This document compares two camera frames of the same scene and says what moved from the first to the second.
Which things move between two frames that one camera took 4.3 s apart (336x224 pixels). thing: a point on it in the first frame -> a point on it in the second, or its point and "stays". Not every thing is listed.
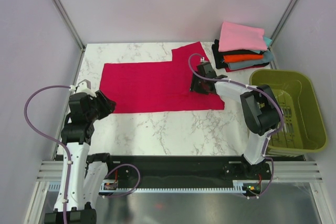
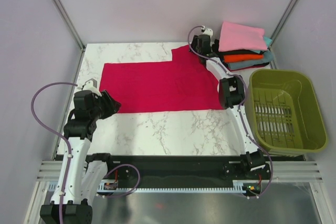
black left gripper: x=108 y=106 stays
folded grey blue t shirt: x=268 y=57 stays
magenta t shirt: x=156 y=86 stays
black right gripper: x=194 y=87 -> x=193 y=42
